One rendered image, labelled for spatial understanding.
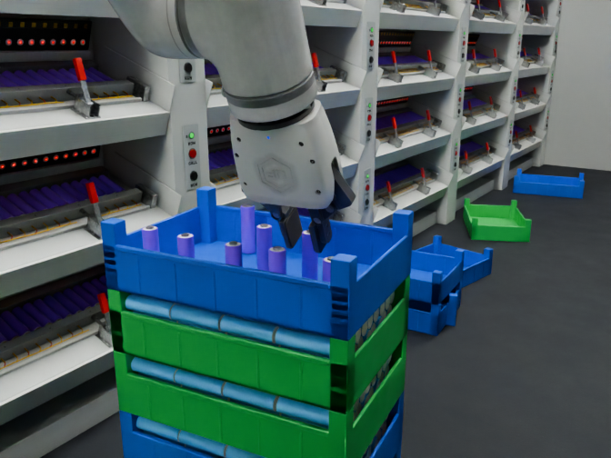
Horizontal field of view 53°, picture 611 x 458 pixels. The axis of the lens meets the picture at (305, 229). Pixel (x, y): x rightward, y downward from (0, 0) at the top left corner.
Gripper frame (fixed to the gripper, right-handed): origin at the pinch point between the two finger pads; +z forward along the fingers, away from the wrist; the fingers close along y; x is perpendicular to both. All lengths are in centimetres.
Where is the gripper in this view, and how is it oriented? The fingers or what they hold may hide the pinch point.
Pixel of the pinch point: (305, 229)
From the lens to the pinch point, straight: 68.0
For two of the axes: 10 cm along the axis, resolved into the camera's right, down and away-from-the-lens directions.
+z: 1.9, 7.6, 6.2
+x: 4.0, -6.4, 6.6
